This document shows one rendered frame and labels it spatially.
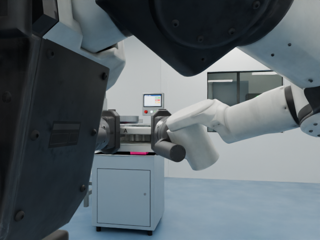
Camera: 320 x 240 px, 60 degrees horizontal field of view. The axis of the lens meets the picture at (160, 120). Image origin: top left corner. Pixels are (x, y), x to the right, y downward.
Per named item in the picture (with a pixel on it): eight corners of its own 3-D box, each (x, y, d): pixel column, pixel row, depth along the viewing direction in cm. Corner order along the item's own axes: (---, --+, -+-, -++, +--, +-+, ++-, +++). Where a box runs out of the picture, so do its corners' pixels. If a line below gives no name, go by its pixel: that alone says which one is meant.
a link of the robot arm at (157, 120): (144, 108, 75) (158, 107, 63) (177, 108, 78) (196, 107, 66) (144, 155, 75) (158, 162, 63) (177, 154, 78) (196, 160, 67)
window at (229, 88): (206, 133, 527) (206, 72, 527) (206, 133, 528) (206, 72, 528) (284, 133, 501) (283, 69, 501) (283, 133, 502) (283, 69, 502)
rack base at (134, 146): (188, 145, 101) (188, 139, 101) (177, 153, 77) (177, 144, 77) (124, 144, 107) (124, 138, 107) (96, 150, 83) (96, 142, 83)
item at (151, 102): (141, 150, 297) (141, 92, 297) (144, 149, 307) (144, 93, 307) (162, 151, 293) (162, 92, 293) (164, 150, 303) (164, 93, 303)
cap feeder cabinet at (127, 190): (90, 233, 268) (90, 154, 268) (111, 213, 324) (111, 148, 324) (154, 238, 256) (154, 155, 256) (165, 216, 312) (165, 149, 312)
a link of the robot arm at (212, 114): (173, 112, 61) (227, 90, 52) (192, 145, 62) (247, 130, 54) (159, 125, 56) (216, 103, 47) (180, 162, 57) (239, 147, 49)
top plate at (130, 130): (188, 132, 101) (188, 126, 101) (177, 135, 77) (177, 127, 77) (125, 131, 107) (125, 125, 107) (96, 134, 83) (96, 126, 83)
